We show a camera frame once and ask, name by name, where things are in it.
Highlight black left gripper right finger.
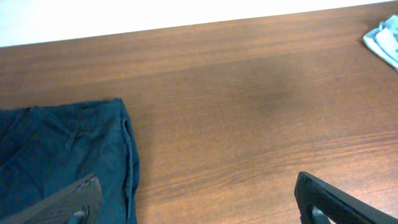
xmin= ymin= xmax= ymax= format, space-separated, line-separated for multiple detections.
xmin=294 ymin=171 xmax=397 ymax=224

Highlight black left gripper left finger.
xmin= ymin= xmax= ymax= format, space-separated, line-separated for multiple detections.
xmin=1 ymin=174 xmax=103 ymax=224

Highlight light blue shirt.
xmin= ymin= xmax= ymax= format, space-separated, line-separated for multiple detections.
xmin=363 ymin=14 xmax=397 ymax=71

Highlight navy blue shorts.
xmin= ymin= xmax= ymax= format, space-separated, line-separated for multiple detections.
xmin=1 ymin=98 xmax=140 ymax=223

